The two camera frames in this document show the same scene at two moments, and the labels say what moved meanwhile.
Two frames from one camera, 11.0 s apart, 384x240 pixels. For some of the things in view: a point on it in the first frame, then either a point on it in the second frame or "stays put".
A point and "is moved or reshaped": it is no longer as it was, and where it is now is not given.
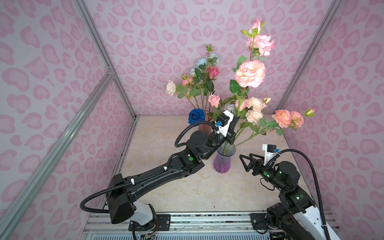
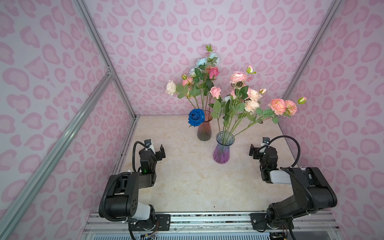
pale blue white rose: (192, 72) stays put
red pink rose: (243, 105) to (233, 93)
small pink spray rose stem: (251, 72) is moved or reshaped
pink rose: (296, 120) to (290, 109)
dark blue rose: (196, 115) stays put
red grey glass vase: (206, 128) stays put
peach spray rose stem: (254, 114) to (252, 103)
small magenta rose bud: (213, 73) stays put
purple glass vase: (222, 160) is moved or reshaped
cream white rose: (170, 88) stays put
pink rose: (283, 117) to (278, 105)
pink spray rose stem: (193, 90) stays put
